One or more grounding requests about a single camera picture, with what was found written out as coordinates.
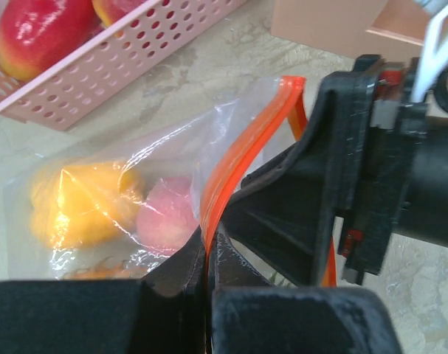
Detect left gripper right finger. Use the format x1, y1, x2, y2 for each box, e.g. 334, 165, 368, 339
207, 231, 402, 353

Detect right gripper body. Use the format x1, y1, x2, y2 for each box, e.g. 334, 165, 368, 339
341, 58, 427, 277

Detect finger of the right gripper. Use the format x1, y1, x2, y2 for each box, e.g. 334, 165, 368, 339
223, 72, 375, 285

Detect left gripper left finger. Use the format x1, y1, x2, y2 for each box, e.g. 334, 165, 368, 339
0, 232, 205, 353

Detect fake pink peach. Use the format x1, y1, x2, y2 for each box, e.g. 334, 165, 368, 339
136, 176, 199, 256

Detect clear zip bag mixed fruit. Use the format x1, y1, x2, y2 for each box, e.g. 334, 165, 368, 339
1, 75, 339, 288

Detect fake yellow pepper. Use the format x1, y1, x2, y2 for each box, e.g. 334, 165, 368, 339
30, 161, 145, 249

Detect pink plastic basket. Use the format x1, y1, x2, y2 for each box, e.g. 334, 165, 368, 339
0, 0, 243, 131

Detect fake red yellow mango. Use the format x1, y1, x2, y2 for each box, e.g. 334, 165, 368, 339
0, 0, 99, 81

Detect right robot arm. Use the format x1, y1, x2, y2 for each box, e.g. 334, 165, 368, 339
221, 55, 448, 285

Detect orange desk file organizer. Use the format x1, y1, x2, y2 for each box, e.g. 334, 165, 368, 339
271, 0, 430, 62

